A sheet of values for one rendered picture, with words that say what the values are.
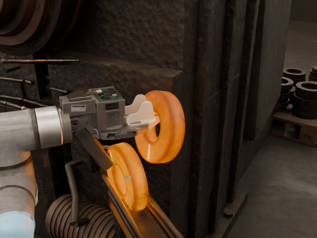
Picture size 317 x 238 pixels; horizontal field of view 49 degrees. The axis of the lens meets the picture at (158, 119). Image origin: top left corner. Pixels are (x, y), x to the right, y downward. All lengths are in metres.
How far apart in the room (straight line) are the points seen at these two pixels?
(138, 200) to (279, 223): 1.15
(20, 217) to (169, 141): 0.30
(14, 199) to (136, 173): 0.24
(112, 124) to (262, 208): 1.29
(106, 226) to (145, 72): 0.41
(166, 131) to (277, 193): 1.35
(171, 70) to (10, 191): 0.51
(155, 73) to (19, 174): 0.43
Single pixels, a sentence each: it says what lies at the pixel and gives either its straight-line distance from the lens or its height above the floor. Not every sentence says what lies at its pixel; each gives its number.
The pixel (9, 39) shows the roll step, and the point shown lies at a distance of 1.07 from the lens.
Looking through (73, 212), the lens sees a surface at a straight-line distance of 0.93.
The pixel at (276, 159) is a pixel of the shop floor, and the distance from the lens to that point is 2.26.
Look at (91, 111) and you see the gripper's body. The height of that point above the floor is 0.89.
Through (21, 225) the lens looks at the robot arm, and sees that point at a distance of 0.56.
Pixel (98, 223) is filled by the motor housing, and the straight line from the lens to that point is 0.94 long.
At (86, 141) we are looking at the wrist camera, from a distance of 0.68.
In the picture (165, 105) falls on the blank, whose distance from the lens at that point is 0.70.
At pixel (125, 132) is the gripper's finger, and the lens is 0.67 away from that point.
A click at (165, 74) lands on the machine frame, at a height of 0.87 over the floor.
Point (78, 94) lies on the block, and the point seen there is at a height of 0.80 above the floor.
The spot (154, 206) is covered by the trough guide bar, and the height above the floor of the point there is 0.69.
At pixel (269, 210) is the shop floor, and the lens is 1.85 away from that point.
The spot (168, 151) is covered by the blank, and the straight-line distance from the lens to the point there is 0.69.
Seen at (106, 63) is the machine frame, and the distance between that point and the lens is 0.99.
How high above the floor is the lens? 1.16
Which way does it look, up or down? 26 degrees down
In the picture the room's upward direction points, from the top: straight up
